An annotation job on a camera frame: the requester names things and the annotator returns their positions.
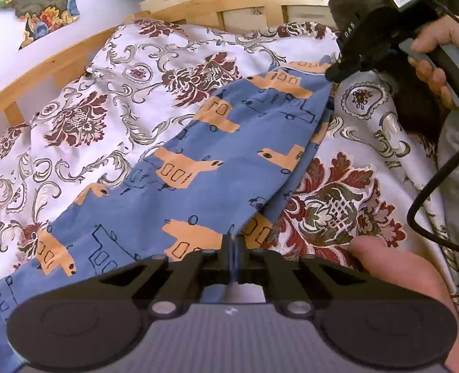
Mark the blue pyjama pants orange print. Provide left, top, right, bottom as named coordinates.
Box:
left=0, top=57, right=332, bottom=372

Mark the person right hand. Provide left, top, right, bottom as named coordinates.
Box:
left=408, top=16, right=459, bottom=109

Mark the floral white red bedspread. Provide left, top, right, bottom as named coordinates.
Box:
left=0, top=22, right=459, bottom=301

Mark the black cable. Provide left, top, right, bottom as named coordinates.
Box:
left=406, top=0, right=459, bottom=260

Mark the wooden bed frame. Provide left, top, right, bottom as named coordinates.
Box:
left=0, top=0, right=334, bottom=125

